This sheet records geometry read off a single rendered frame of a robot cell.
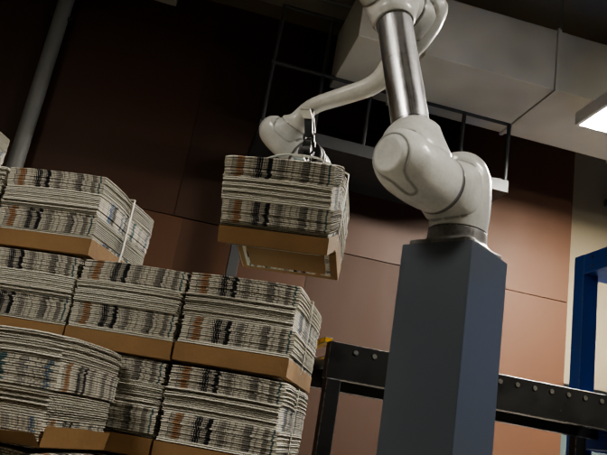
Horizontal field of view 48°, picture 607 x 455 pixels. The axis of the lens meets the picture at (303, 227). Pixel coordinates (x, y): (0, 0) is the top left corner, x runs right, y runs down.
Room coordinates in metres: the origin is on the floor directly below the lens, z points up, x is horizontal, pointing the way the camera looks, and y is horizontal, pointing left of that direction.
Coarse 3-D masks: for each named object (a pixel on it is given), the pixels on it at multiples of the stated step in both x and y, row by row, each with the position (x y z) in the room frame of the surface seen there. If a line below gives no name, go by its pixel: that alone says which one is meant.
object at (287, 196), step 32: (256, 160) 1.60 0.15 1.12; (288, 160) 1.58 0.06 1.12; (224, 192) 1.64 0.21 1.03; (256, 192) 1.62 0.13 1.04; (288, 192) 1.60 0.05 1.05; (320, 192) 1.58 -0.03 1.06; (224, 224) 1.67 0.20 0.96; (256, 224) 1.65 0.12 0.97; (288, 224) 1.62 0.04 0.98; (320, 224) 1.61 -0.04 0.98
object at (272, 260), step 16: (240, 256) 1.91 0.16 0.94; (256, 256) 1.88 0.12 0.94; (272, 256) 1.86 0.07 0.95; (288, 256) 1.84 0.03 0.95; (304, 256) 1.82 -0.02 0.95; (320, 256) 1.80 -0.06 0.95; (288, 272) 1.92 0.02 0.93; (304, 272) 1.90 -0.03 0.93; (320, 272) 1.88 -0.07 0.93; (336, 272) 1.87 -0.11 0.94
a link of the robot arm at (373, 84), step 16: (368, 80) 1.91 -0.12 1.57; (384, 80) 1.90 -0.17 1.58; (320, 96) 2.00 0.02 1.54; (336, 96) 1.97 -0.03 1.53; (352, 96) 1.95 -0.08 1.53; (368, 96) 1.95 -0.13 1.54; (272, 128) 2.06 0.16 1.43; (288, 128) 2.04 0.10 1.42; (272, 144) 2.08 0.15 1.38; (288, 144) 2.06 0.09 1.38
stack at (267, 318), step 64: (0, 256) 1.79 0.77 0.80; (64, 256) 1.75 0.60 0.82; (64, 320) 1.75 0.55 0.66; (128, 320) 1.71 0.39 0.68; (192, 320) 1.68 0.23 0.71; (256, 320) 1.65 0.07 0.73; (320, 320) 1.97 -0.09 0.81; (128, 384) 1.71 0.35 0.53; (192, 384) 1.68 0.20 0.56; (256, 384) 1.64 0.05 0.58; (256, 448) 1.64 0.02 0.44
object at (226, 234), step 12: (228, 228) 1.67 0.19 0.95; (240, 228) 1.66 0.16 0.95; (252, 228) 1.65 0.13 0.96; (228, 240) 1.68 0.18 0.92; (240, 240) 1.67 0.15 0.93; (252, 240) 1.66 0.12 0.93; (264, 240) 1.66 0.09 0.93; (276, 240) 1.65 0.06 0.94; (288, 240) 1.64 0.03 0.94; (300, 240) 1.63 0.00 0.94; (312, 240) 1.63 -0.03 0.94; (324, 240) 1.62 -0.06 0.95; (336, 240) 1.75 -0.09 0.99; (312, 252) 1.64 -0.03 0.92; (324, 252) 1.63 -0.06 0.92
